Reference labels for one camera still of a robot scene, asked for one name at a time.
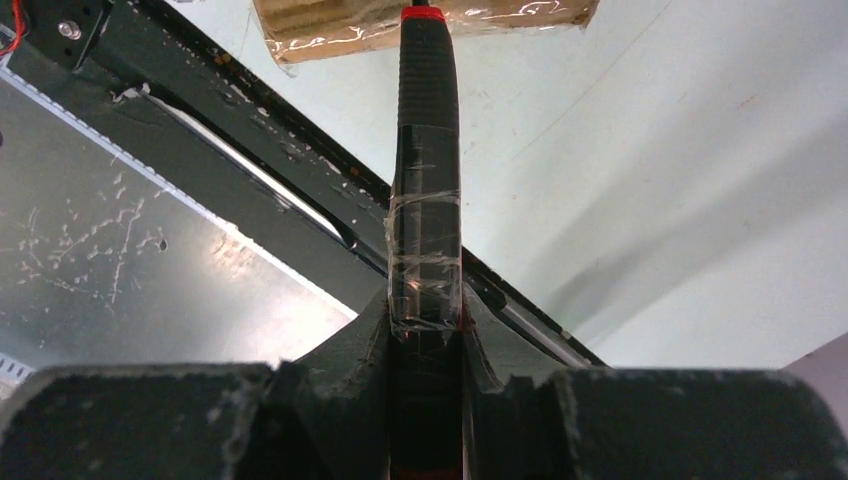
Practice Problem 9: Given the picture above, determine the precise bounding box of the red black utility knife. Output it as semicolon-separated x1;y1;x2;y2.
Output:
388;1;463;479

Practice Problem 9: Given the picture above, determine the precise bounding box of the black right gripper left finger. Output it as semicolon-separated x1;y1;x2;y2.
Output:
1;299;389;479

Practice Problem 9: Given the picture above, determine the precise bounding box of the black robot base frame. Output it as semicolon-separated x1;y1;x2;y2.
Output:
1;1;388;380

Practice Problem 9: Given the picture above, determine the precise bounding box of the brown cardboard express box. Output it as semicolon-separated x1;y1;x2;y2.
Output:
251;0;601;65

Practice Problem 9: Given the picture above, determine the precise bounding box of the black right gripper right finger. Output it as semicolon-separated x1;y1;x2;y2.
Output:
464;314;847;479

